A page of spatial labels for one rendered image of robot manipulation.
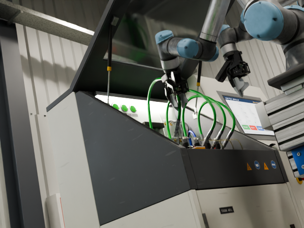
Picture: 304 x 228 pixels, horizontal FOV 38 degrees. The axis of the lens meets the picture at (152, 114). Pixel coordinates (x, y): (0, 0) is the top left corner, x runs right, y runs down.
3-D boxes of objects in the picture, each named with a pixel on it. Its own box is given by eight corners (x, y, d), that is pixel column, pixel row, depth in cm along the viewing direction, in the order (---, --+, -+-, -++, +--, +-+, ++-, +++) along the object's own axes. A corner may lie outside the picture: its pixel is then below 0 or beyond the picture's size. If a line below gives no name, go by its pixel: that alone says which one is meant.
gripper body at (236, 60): (242, 71, 197) (234, 48, 201) (227, 80, 203) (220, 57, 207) (251, 73, 203) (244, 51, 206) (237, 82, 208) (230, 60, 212)
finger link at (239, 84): (245, 92, 196) (239, 73, 199) (235, 97, 200) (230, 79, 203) (249, 92, 198) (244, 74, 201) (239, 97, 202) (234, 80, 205)
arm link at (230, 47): (217, 49, 208) (227, 52, 214) (220, 58, 207) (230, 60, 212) (229, 42, 204) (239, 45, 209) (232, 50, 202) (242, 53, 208)
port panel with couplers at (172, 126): (177, 164, 235) (163, 111, 246) (172, 166, 238) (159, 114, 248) (192, 163, 244) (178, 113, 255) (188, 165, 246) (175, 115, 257)
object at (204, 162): (198, 188, 161) (187, 148, 166) (189, 192, 163) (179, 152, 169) (284, 182, 203) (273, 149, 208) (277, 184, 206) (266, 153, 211)
